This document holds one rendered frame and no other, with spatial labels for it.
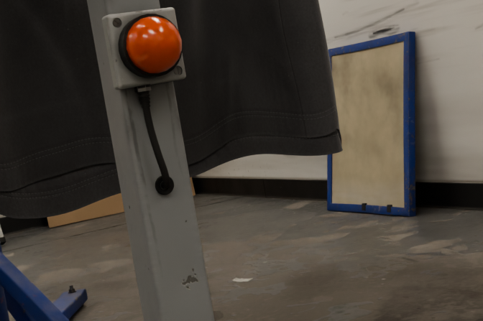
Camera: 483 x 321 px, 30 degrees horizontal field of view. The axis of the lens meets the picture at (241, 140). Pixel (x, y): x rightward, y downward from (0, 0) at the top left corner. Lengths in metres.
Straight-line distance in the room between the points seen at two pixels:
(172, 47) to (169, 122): 0.06
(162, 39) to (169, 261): 0.15
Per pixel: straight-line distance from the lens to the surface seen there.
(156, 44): 0.58
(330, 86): 1.02
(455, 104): 3.64
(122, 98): 0.62
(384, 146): 3.84
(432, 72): 3.72
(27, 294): 2.12
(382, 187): 3.85
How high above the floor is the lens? 0.61
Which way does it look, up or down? 3 degrees down
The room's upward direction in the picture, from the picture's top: 10 degrees counter-clockwise
